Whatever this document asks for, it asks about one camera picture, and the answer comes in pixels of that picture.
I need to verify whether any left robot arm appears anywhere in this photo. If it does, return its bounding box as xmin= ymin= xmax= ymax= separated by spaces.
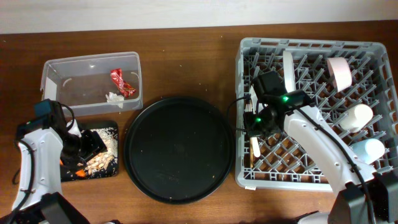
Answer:
xmin=1 ymin=99 xmax=106 ymax=223

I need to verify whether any clear plastic bin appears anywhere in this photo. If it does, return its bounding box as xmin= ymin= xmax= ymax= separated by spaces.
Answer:
xmin=40 ymin=52 xmax=143 ymax=116

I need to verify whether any red snack wrapper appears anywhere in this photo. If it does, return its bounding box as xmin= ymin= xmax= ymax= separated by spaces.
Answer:
xmin=110 ymin=68 xmax=136 ymax=98

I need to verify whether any wooden chopstick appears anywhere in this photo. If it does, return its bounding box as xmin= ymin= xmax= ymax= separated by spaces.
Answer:
xmin=247 ymin=104 xmax=254 ymax=169

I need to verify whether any rice and nutshell scraps pile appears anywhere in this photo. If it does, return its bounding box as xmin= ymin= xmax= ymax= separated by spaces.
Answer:
xmin=62 ymin=126 xmax=119 ymax=180

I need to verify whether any black rectangular tray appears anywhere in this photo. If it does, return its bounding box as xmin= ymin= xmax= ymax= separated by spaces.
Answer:
xmin=58 ymin=120 xmax=120 ymax=183

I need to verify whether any white plastic fork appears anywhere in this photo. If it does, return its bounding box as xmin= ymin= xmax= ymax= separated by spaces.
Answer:
xmin=245 ymin=103 xmax=261 ymax=159

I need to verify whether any white tissue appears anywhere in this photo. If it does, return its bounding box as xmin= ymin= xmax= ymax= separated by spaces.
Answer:
xmin=105 ymin=92 xmax=124 ymax=109

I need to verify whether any light blue cup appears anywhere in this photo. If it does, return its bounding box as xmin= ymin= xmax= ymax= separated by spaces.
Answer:
xmin=351 ymin=139 xmax=386 ymax=164

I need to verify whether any white cup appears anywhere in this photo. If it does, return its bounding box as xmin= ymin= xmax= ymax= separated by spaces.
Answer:
xmin=339 ymin=104 xmax=373 ymax=133

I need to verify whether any round black tray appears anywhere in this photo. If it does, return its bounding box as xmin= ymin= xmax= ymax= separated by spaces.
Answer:
xmin=123 ymin=96 xmax=235 ymax=204

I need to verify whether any grey plate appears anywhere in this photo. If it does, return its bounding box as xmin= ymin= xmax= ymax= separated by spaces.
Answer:
xmin=282 ymin=50 xmax=296 ymax=93

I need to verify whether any pink bowl with scraps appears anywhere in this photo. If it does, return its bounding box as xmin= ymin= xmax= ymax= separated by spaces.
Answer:
xmin=326 ymin=57 xmax=353 ymax=92

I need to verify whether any grey dishwasher rack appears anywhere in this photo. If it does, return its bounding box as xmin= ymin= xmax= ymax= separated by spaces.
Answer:
xmin=234 ymin=37 xmax=398 ymax=194

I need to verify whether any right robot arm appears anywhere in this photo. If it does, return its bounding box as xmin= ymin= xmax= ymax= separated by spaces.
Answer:
xmin=243 ymin=72 xmax=397 ymax=224

